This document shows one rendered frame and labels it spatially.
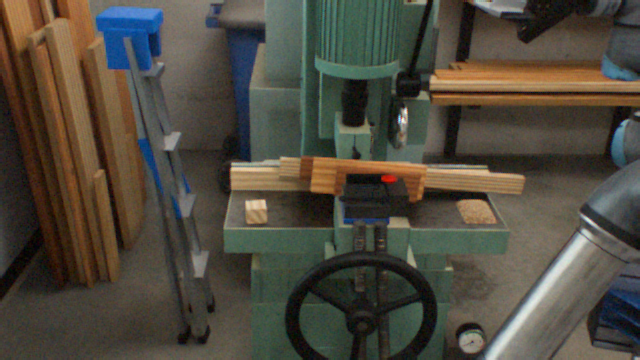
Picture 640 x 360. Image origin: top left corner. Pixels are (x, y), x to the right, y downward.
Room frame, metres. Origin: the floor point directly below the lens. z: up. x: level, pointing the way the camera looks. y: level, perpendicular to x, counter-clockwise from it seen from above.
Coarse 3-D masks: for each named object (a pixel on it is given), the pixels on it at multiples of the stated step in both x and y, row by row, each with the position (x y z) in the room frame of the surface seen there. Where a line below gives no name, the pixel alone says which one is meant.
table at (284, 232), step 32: (256, 192) 1.29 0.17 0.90; (288, 192) 1.29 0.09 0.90; (448, 192) 1.32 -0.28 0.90; (480, 192) 1.33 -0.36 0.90; (224, 224) 1.14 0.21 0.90; (256, 224) 1.14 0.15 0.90; (288, 224) 1.15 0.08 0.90; (320, 224) 1.15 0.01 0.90; (416, 224) 1.17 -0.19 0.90; (448, 224) 1.17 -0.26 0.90; (480, 224) 1.18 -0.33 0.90
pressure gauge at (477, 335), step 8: (464, 328) 1.10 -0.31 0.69; (472, 328) 1.10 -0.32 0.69; (480, 328) 1.10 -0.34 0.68; (456, 336) 1.10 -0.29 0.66; (464, 336) 1.09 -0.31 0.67; (472, 336) 1.09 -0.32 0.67; (480, 336) 1.09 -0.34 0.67; (464, 344) 1.09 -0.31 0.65; (472, 344) 1.09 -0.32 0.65; (480, 344) 1.09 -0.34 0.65; (464, 352) 1.11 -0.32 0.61; (472, 352) 1.09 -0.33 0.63
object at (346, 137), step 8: (336, 112) 1.38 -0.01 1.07; (336, 120) 1.34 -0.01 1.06; (336, 128) 1.32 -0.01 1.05; (344, 128) 1.28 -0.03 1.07; (352, 128) 1.28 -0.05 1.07; (360, 128) 1.28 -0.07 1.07; (368, 128) 1.28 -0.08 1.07; (336, 136) 1.31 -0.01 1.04; (344, 136) 1.25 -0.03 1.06; (352, 136) 1.25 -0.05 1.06; (360, 136) 1.25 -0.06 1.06; (368, 136) 1.25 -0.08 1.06; (336, 144) 1.30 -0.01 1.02; (344, 144) 1.25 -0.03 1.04; (352, 144) 1.25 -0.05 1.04; (360, 144) 1.25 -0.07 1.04; (368, 144) 1.25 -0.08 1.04; (344, 152) 1.25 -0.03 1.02; (352, 152) 1.25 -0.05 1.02; (360, 152) 1.25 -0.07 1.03; (368, 152) 1.25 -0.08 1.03; (360, 160) 1.25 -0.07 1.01; (368, 160) 1.25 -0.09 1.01
